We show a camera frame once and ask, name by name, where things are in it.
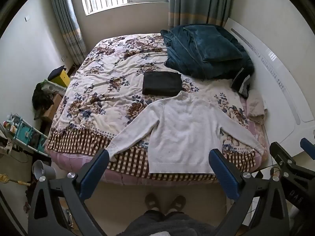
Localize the brown slipper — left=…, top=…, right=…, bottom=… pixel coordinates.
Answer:
left=170, top=195, right=186, bottom=213
left=144, top=193, right=160, bottom=212

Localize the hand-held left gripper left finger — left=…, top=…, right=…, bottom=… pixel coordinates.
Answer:
left=28, top=149, right=110, bottom=236

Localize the black cushion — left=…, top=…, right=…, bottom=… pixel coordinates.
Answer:
left=47, top=65, right=65, bottom=81

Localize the white bed headboard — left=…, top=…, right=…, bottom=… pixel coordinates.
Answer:
left=225, top=17, right=315, bottom=157

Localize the teal storage shelf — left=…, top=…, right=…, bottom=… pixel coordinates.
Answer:
left=3, top=114, right=49, bottom=157

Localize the white knit sweater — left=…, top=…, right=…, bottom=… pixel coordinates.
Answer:
left=106, top=90, right=265, bottom=175

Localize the black folded garment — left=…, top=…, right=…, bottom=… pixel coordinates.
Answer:
left=142, top=71, right=182, bottom=96

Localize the grey-green curtain with yellow band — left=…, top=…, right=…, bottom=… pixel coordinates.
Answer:
left=168, top=0, right=233, bottom=30
left=48, top=0, right=87, bottom=66

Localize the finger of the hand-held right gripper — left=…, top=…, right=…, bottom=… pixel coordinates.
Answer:
left=269, top=141, right=299, bottom=175
left=300, top=138, right=315, bottom=160

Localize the white plastic basket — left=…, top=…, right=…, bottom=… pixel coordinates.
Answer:
left=44, top=80, right=67, bottom=95

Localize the teal plush blanket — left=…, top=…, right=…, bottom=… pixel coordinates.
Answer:
left=160, top=24, right=255, bottom=80

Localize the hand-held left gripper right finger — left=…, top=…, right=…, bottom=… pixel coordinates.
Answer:
left=209, top=148, right=290, bottom=236

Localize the grey waste bin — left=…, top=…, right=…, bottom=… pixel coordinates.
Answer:
left=32, top=160, right=57, bottom=181

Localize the dark clothes pile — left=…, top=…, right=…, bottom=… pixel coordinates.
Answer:
left=32, top=80, right=55, bottom=120

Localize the cardboard box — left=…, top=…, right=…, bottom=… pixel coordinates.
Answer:
left=42, top=93, right=65, bottom=122

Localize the bed with floral sheet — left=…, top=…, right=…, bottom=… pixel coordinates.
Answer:
left=45, top=33, right=270, bottom=178

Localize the person's dark grey clothing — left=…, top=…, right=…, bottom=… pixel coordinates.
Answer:
left=116, top=210, right=217, bottom=236

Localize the yellow box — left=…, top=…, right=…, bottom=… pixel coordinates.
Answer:
left=51, top=69, right=71, bottom=88

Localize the black and white garment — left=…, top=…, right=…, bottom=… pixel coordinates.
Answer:
left=230, top=67, right=252, bottom=99

